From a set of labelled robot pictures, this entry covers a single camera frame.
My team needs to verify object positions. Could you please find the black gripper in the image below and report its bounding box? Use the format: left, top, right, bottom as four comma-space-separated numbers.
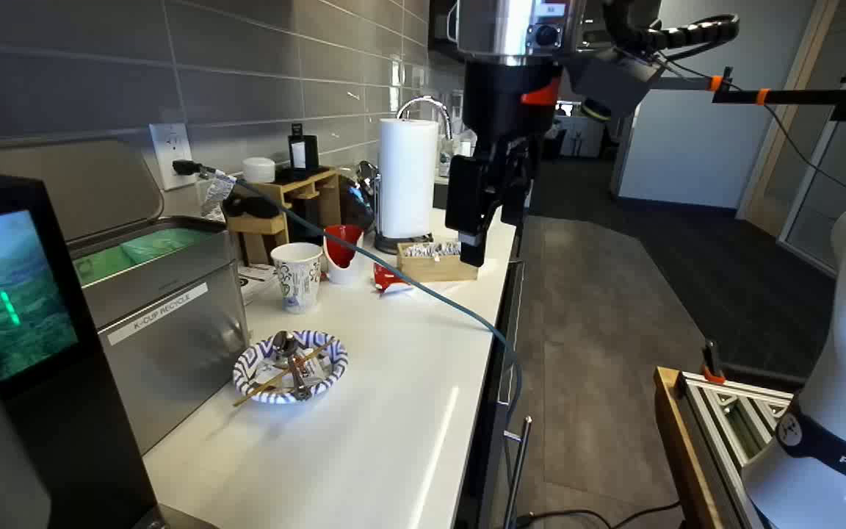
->
459, 129, 537, 269

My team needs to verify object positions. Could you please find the red white mug shard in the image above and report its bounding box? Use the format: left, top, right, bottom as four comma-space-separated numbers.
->
373, 262, 412, 295

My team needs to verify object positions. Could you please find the broken mug red inside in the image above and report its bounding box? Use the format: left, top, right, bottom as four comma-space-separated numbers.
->
321, 220, 367, 288

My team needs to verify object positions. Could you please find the white printed mug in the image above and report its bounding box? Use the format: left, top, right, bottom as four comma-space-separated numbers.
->
268, 241, 327, 313

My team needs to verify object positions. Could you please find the wooden box with packets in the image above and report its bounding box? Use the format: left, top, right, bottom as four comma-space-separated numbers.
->
395, 238, 481, 284

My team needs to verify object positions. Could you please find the metal paper towel holder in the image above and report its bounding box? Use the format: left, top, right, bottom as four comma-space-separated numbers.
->
370, 93, 456, 256

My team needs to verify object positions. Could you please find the wooden shelf organizer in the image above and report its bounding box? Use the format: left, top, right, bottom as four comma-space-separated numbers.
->
223, 165, 343, 267

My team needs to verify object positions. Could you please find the blue patterned paper plate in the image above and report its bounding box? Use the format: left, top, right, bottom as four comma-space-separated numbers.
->
229, 326, 352, 404

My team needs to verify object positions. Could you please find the dark glass bottle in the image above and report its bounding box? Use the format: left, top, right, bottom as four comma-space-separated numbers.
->
286, 119, 324, 176

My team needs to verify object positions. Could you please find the metal spoon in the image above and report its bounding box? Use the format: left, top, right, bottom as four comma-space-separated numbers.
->
271, 328, 314, 398

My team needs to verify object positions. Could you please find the small white cup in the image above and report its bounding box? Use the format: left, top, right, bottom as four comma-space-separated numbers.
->
240, 156, 280, 187

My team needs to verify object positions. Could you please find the wooden stick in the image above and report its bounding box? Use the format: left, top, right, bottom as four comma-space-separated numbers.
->
232, 350, 330, 409

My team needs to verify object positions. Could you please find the orange black clamp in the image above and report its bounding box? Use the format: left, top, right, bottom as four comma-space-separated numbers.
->
700, 338, 730, 388

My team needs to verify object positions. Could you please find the stainless steel appliance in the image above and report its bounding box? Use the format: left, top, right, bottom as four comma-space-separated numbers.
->
0, 138, 254, 454

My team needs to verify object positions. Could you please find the black device with screen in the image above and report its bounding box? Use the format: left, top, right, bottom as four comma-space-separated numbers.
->
0, 166, 158, 529

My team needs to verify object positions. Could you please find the blue cable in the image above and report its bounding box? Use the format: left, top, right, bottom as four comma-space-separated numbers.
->
191, 160, 525, 404

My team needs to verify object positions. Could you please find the metal cabinet handle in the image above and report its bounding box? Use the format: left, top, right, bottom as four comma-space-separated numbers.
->
497, 410, 537, 529

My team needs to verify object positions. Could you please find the black floor cable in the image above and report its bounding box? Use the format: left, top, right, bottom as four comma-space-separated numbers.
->
511, 500, 687, 529

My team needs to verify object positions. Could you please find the aluminium frame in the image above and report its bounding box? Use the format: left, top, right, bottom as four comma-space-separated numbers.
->
681, 372, 799, 495

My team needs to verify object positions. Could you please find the white wall outlet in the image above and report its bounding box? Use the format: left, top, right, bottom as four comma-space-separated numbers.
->
146, 119, 198, 191

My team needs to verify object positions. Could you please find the thin black boom cable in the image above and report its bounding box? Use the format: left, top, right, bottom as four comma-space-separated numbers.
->
757, 100, 846, 198

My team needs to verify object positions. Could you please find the black camera boom bar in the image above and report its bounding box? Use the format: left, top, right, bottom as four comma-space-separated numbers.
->
637, 65, 846, 126

